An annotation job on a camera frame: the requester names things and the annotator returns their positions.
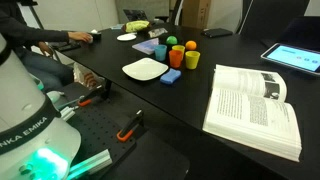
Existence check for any person's jeans leg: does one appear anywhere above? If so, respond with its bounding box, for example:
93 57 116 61
18 49 75 92

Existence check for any white square plate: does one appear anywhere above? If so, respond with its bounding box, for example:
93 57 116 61
121 57 170 82

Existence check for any small round white plate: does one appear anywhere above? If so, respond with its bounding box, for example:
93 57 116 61
116 33 138 42

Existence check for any aluminium rail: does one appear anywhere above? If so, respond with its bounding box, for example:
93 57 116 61
66 148 113 180
59 106 76 122

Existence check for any yellow plastic cup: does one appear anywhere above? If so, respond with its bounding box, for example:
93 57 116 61
184 50 201 70
171 44 186 61

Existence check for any black orange clamp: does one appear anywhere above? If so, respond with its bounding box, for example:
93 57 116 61
77 84 106 108
116 109 145 143

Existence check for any yellow green cloth bag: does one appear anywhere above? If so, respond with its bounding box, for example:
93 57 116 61
121 20 151 34

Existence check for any tablet with lit screen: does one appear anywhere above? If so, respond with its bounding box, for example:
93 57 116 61
260 42 320 77

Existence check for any orange ball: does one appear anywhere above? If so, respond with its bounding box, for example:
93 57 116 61
185 40 198 51

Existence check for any crumpled clear plastic wrapper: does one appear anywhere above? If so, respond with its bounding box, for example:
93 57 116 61
148 27 169 38

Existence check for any open white book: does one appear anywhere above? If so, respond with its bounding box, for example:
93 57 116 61
202 64 303 163

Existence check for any black perforated mounting board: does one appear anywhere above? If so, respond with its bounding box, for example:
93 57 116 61
54 83 138 174

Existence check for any blue plastic cup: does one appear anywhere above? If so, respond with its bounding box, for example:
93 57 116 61
154 44 168 62

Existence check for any clear snack bag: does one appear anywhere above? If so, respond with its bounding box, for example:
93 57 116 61
73 62 102 90

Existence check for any orange plastic cup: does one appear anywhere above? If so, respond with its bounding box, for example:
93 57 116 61
168 49 184 70

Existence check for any brown cardboard box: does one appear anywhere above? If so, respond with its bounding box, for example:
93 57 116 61
181 0 212 30

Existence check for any person's dark sleeved forearm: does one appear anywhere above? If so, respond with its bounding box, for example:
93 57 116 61
0 11 71 46

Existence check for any black wallet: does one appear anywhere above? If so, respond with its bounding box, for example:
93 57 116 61
200 27 234 39

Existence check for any blue sponge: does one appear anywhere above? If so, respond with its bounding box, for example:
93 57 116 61
159 68 183 85

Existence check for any green ball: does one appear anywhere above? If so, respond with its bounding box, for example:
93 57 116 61
165 35 179 46

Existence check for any person's hand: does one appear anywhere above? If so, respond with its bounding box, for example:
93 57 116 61
67 31 94 44
37 41 55 57

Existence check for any UIST proceedings book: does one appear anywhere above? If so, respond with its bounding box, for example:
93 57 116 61
131 37 160 56

